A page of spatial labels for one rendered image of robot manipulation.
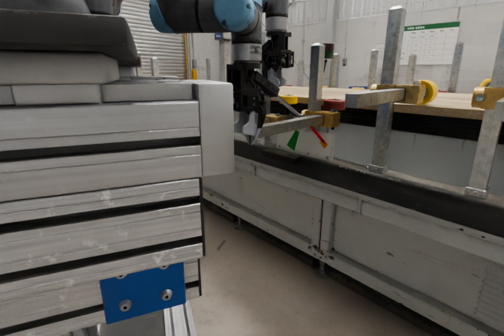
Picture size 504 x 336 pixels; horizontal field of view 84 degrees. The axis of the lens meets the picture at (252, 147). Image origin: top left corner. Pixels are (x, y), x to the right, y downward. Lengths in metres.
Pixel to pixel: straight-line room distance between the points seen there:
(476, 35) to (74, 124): 8.03
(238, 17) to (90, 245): 0.45
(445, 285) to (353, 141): 0.62
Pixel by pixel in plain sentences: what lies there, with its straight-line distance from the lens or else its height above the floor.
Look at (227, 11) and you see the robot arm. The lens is 0.59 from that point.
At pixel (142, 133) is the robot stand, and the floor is 0.95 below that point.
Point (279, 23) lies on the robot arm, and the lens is 1.00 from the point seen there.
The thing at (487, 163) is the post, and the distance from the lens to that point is 0.89.
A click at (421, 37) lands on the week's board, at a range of 8.21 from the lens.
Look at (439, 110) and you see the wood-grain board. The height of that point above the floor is 0.89.
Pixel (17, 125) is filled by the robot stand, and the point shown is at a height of 0.96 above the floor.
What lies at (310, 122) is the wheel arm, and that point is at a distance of 0.95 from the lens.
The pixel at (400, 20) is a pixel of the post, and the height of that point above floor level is 1.14.
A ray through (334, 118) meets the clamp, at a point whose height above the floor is 0.85.
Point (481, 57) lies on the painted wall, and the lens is 8.08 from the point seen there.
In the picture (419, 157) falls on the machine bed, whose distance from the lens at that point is 1.14.
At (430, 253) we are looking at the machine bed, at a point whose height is 0.35.
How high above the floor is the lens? 1.00
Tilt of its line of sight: 15 degrees down
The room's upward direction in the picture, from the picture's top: straight up
